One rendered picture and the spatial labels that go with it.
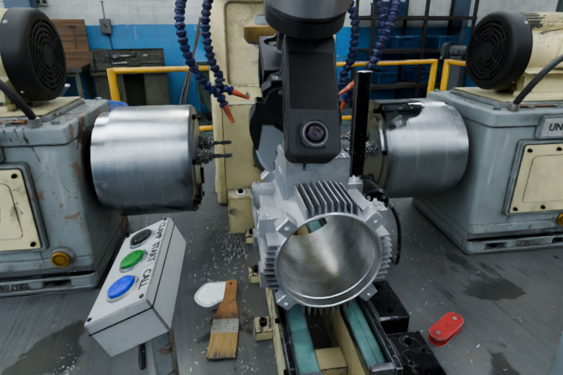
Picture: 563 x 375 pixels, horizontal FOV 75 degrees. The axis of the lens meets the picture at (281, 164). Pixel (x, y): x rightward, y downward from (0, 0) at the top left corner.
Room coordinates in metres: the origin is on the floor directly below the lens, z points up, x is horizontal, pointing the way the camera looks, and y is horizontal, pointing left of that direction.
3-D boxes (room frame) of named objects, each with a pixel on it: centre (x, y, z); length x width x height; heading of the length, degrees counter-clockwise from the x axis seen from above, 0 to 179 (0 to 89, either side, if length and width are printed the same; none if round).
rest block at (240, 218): (0.90, 0.11, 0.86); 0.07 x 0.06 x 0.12; 98
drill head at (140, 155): (0.79, 0.34, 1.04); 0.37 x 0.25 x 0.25; 98
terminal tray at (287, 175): (0.58, -0.05, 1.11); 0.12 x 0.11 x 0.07; 9
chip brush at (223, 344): (0.56, 0.11, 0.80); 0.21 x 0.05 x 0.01; 2
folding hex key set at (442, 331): (0.52, -0.30, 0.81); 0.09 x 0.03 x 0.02; 128
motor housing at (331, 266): (0.54, -0.05, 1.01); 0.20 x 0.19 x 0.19; 9
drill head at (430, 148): (0.89, -0.34, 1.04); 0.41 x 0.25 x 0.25; 98
